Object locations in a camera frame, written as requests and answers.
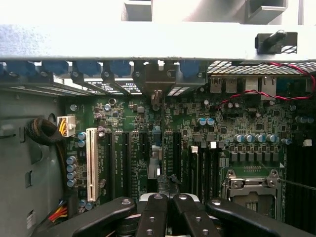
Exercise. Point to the black case lock lever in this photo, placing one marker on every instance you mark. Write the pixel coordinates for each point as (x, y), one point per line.
(271, 42)

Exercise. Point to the white power connector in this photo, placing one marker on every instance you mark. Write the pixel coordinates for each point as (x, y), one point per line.
(69, 123)

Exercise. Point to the socket locking lever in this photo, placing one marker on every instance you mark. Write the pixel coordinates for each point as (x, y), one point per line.
(296, 185)

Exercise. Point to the short PCIe expansion slot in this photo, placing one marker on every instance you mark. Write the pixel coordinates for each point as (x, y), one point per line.
(144, 145)

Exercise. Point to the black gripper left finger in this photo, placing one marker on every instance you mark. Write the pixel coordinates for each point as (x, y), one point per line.
(154, 217)

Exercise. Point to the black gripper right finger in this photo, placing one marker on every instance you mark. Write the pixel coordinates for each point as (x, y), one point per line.
(192, 217)

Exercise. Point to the long PCIe expansion slot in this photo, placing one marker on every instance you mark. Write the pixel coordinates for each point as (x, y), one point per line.
(126, 160)
(176, 158)
(109, 160)

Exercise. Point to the white PCI expansion slot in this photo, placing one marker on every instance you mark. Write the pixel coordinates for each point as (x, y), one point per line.
(92, 160)

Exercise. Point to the green motherboard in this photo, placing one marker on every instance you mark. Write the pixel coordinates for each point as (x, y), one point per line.
(247, 123)

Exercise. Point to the black open PC case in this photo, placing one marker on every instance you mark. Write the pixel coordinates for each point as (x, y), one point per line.
(148, 42)

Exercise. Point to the CPU socket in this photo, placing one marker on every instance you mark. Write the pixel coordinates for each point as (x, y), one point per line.
(249, 192)

